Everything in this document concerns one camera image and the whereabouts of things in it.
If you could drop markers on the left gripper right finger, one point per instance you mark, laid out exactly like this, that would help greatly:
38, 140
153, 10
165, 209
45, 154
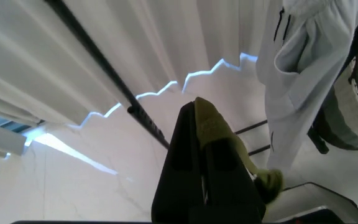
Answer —
228, 193

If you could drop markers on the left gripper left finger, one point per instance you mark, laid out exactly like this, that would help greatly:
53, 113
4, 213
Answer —
176, 186

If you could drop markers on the olive green garment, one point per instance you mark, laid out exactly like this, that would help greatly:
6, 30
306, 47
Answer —
210, 124

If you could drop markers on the pale grey shorts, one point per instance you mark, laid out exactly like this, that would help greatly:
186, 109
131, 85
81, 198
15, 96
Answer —
291, 109

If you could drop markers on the white laundry basket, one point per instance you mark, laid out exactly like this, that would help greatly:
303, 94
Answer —
346, 118

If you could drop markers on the black clothes rack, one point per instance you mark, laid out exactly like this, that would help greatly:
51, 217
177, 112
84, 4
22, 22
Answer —
104, 63

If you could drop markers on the window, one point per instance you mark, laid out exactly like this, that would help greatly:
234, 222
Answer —
11, 124

